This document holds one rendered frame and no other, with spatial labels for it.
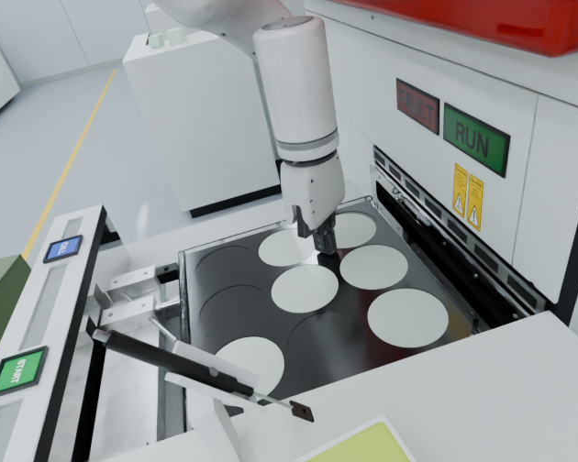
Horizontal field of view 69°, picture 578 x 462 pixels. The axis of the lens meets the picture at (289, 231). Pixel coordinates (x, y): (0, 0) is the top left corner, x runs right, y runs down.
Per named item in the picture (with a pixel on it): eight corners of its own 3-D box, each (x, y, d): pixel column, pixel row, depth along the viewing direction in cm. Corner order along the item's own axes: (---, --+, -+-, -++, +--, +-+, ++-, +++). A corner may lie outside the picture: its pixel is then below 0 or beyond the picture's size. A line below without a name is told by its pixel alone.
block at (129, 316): (160, 307, 67) (152, 293, 65) (159, 322, 64) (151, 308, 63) (110, 322, 66) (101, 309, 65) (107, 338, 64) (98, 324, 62)
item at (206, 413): (276, 416, 39) (239, 318, 31) (285, 456, 36) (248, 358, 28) (212, 438, 38) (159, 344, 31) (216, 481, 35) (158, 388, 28)
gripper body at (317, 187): (305, 126, 62) (316, 192, 68) (263, 159, 56) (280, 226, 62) (350, 131, 58) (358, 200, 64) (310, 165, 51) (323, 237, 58)
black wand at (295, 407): (87, 347, 26) (99, 335, 26) (91, 331, 27) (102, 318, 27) (309, 426, 36) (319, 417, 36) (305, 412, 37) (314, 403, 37)
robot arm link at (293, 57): (276, 120, 60) (272, 148, 53) (255, 20, 53) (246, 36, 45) (335, 110, 59) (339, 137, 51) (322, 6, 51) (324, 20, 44)
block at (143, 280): (161, 276, 74) (154, 263, 72) (160, 289, 71) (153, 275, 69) (115, 290, 73) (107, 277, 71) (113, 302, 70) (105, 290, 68)
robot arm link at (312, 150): (299, 114, 61) (302, 134, 62) (261, 140, 55) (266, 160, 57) (350, 117, 56) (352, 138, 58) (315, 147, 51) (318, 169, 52)
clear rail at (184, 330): (186, 254, 76) (183, 247, 75) (199, 453, 45) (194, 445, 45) (179, 256, 76) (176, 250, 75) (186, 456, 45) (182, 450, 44)
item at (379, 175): (380, 201, 86) (376, 159, 80) (532, 374, 50) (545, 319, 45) (372, 203, 86) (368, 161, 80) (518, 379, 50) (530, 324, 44)
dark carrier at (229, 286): (368, 203, 78) (368, 200, 77) (483, 339, 50) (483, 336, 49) (187, 257, 75) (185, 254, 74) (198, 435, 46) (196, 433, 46)
